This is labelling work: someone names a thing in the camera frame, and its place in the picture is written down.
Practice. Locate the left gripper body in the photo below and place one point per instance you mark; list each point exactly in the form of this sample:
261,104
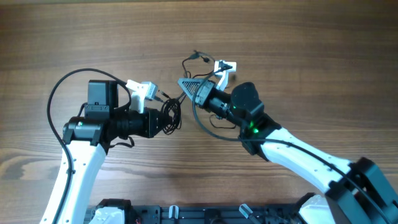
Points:
148,116

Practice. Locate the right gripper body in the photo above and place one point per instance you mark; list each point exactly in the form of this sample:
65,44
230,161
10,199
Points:
204,99

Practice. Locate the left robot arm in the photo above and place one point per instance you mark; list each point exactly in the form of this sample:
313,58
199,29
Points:
88,139

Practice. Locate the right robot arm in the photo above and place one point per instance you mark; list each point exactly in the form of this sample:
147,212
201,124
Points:
351,192

